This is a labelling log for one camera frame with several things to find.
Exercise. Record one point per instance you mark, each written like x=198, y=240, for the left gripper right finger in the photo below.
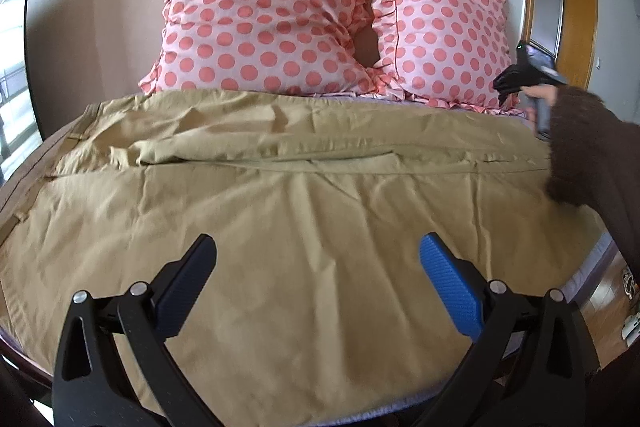
x=531, y=357

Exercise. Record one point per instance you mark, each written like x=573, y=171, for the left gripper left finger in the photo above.
x=90, y=383

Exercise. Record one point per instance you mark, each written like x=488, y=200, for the khaki pants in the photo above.
x=280, y=226

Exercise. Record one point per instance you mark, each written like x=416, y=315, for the brown sleeved right forearm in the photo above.
x=595, y=162

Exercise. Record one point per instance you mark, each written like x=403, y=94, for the right hand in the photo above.
x=541, y=94

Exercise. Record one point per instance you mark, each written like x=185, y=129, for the right polka dot pillow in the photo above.
x=442, y=53

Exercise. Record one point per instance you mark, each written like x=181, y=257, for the polka dot pillow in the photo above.
x=298, y=47
x=442, y=53

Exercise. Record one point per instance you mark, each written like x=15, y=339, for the lavender bed sheet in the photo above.
x=585, y=271

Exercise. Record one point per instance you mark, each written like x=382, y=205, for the dark framed window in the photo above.
x=20, y=130

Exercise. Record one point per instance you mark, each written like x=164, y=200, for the left polka dot pillow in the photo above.
x=298, y=47

